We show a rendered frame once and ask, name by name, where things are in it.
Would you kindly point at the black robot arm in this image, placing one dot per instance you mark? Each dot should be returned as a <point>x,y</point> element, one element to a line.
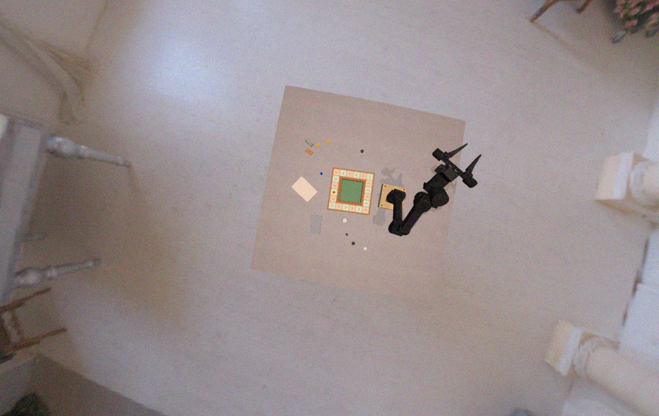
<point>423,202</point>

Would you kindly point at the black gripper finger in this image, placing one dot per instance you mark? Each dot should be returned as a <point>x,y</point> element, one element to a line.
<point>452,153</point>
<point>472,165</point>

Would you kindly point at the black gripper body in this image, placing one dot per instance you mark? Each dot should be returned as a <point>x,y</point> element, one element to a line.
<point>467,179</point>

